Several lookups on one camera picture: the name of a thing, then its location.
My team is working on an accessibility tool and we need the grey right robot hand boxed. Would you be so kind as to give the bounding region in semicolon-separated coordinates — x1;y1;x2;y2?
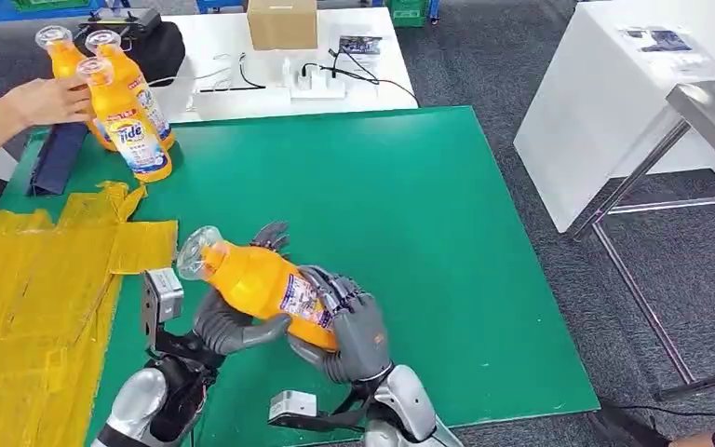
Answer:
287;264;394;385

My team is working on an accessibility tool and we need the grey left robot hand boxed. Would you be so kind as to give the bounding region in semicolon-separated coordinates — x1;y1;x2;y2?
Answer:
193;221;293;366

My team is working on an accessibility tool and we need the orange drink bottle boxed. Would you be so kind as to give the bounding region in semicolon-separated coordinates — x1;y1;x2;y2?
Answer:
175;224;342;354
75;56;174;184
83;29;178;152
34;25;119;153

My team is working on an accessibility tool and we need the dark blue case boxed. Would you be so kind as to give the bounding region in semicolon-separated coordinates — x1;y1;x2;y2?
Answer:
26;121;91;198

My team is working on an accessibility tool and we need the green table mat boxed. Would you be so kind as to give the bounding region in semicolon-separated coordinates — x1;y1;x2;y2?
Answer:
0;105;601;447

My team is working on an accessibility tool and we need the yellow taped sheet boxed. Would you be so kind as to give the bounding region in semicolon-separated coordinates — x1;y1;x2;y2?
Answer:
0;181;181;447

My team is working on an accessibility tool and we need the white table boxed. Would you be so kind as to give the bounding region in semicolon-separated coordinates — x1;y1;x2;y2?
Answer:
147;6;421;125

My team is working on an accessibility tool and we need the white power strip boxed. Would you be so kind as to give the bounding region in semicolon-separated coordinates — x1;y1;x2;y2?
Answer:
281;56;349;102

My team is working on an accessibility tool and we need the black carry bag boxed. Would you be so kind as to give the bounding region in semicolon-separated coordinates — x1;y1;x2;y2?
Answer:
74;20;187;88

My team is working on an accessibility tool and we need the brown cardboard box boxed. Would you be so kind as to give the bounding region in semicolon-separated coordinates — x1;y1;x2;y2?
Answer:
245;0;320;52

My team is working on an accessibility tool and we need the black remote controller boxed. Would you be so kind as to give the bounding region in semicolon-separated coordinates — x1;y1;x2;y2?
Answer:
75;7;164;42

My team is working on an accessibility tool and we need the green plastic crate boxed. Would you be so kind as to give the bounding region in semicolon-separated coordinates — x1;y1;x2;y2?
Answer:
388;0;440;29

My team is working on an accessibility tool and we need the white cabinet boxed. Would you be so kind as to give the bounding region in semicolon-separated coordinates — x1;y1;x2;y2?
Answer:
512;0;715;235

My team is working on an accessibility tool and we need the blue printed leaflet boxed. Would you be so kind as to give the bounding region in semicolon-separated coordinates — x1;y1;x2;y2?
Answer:
638;29;695;54

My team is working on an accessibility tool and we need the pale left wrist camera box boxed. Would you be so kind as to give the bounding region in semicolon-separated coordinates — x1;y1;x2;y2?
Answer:
141;267;185;354

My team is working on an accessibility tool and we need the short black cable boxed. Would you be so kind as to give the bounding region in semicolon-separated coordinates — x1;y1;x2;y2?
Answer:
198;51;267;94

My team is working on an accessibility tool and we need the white cable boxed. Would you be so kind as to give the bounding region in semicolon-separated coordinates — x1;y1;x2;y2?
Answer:
147;51;243;88

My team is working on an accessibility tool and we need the black power cable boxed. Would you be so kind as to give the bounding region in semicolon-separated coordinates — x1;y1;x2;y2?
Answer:
300;46;421;107

